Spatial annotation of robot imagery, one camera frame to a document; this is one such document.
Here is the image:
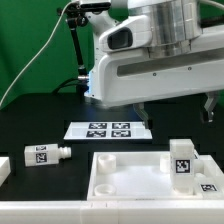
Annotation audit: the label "white square tabletop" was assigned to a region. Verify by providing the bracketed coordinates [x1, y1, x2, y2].
[87, 151, 224, 201]

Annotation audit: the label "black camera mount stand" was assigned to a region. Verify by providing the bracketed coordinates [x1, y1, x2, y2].
[57, 1, 91, 94]

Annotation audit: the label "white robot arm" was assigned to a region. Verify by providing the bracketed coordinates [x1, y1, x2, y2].
[78, 0, 224, 127]

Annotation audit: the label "black cables at base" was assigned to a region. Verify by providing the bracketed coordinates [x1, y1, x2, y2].
[51, 77, 90, 94]

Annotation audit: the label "white cable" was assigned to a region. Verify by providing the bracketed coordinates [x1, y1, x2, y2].
[0, 0, 78, 108]

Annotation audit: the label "white left obstacle block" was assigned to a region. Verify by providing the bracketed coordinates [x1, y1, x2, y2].
[0, 157, 11, 186]

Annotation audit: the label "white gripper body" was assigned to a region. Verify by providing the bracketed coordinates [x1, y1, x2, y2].
[98, 13, 224, 108]

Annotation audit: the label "white front obstacle rail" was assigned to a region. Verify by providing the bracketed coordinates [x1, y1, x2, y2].
[0, 200, 224, 224]

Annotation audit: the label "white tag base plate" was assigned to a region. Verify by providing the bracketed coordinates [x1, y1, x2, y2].
[64, 122, 152, 140]

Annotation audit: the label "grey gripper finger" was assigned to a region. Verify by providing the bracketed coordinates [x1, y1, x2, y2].
[133, 103, 152, 130]
[202, 92, 219, 123]

